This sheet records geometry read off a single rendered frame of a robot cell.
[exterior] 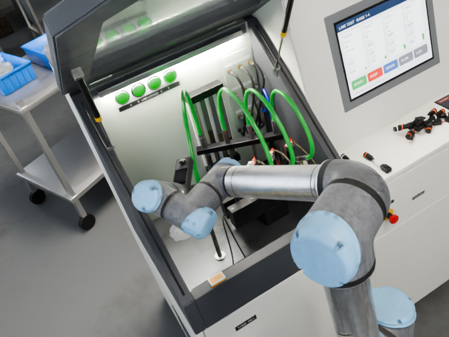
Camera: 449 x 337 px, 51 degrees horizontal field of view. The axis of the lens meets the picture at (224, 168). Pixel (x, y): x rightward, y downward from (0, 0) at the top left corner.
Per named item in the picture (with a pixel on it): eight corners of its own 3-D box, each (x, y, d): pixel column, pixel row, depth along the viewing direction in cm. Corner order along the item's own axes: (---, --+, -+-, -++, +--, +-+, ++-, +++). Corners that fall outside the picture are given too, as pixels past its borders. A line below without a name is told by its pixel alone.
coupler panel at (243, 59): (240, 132, 184) (224, 61, 164) (236, 128, 186) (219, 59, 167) (268, 118, 187) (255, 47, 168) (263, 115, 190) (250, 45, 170)
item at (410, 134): (412, 147, 167) (413, 134, 163) (390, 134, 175) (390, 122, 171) (458, 120, 173) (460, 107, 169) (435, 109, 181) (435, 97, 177)
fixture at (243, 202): (240, 242, 170) (232, 212, 160) (226, 226, 177) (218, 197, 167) (315, 198, 178) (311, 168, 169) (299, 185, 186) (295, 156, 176)
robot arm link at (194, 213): (227, 195, 107) (188, 174, 111) (198, 229, 100) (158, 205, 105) (226, 215, 112) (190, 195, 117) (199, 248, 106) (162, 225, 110)
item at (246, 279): (206, 329, 150) (194, 299, 140) (200, 319, 153) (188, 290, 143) (357, 235, 166) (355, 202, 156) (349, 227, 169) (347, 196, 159)
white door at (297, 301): (242, 422, 192) (203, 333, 149) (239, 418, 193) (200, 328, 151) (364, 336, 209) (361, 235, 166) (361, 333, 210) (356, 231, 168)
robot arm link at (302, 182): (398, 140, 83) (212, 149, 118) (374, 178, 77) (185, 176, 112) (415, 190, 88) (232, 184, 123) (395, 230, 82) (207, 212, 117)
